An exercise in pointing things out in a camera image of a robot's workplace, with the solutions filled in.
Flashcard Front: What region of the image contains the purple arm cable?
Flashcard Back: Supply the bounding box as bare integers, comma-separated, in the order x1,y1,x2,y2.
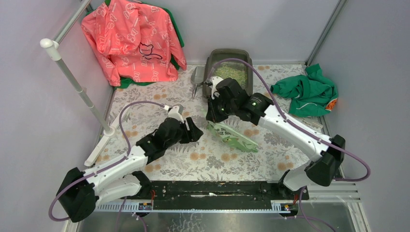
48,101,169,232
205,58,371,232

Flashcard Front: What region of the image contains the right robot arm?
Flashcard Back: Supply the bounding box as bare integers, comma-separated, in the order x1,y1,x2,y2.
206,76,345,199

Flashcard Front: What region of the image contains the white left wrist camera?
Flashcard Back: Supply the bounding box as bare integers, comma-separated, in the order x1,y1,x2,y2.
167,104,184,123

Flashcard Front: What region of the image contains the grey plastic litter box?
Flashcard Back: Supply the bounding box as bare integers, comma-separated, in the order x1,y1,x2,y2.
204,48,253,95

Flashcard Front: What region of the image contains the white clothes rack pole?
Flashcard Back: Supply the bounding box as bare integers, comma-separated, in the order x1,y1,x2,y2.
40,38,132,167

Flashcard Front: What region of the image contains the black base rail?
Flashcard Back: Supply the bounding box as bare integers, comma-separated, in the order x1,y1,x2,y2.
129,181,301,211

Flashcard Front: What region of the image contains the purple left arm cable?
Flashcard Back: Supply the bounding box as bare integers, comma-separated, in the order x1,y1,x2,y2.
48,101,169,232

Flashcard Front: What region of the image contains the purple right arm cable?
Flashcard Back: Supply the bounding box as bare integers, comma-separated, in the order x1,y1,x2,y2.
205,58,371,232

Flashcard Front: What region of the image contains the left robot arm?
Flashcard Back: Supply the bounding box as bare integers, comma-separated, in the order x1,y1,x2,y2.
54,117,203,222

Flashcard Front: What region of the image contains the beige bag sealing clip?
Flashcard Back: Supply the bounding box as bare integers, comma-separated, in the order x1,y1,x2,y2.
303,117,323,129

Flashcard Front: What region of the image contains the metal litter scoop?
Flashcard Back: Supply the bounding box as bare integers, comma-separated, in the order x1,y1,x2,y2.
190,66,205,99

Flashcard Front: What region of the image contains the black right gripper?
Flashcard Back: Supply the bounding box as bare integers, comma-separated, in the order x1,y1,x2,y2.
206,92,237,123

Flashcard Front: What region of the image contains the crumpled green garment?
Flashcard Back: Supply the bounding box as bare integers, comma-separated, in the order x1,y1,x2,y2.
270,64,338,117

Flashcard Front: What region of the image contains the pink hooded jacket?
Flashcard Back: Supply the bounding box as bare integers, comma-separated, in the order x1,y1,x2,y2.
80,0,188,87

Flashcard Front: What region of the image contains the green cat litter bag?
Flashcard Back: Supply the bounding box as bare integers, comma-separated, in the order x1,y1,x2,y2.
206,116,259,152

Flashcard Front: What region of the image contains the green cat litter pile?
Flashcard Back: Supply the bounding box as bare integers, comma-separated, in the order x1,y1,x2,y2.
213,61,248,88

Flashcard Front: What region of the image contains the floral patterned mat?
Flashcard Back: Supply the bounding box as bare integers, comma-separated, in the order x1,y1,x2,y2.
96,65,308,181

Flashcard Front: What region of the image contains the green garment behind jacket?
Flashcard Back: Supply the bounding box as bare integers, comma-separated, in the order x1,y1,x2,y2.
84,0,185,89

